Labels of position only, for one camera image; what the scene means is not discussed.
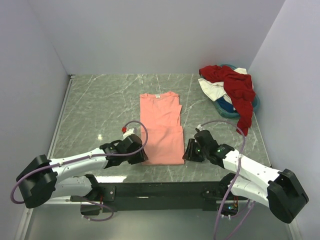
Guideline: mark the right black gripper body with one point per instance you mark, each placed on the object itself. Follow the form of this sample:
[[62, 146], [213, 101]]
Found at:
[[195, 152]]

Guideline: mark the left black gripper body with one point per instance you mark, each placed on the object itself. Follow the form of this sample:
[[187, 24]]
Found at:
[[135, 159]]

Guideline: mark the pink t shirt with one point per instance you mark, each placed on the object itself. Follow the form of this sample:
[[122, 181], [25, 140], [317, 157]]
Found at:
[[161, 116]]

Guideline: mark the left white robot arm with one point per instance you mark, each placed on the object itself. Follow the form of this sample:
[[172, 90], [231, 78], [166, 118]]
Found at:
[[44, 179]]

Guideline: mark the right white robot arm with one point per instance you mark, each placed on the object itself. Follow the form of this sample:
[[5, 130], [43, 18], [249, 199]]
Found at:
[[280, 191]]

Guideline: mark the teal plastic basin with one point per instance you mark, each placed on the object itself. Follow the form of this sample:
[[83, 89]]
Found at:
[[255, 103]]

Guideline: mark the blue t shirt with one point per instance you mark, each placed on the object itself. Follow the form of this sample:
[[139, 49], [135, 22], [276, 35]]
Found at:
[[228, 107]]

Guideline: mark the black base beam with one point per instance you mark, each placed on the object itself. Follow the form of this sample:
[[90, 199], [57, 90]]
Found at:
[[143, 196]]

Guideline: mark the white t shirt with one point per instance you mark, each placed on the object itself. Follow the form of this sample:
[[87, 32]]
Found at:
[[213, 90]]

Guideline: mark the red t shirt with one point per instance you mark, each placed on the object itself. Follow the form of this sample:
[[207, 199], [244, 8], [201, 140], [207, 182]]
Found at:
[[238, 87]]

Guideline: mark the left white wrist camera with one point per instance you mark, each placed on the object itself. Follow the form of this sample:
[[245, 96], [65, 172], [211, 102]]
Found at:
[[128, 131]]

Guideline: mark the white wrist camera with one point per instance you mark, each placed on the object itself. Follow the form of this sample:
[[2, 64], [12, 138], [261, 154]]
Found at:
[[128, 131], [199, 128]]

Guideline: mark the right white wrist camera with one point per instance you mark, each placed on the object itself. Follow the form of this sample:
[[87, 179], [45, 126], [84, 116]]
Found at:
[[199, 128]]

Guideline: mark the aluminium rail frame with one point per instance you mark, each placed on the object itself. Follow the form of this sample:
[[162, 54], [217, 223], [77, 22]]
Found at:
[[23, 224]]

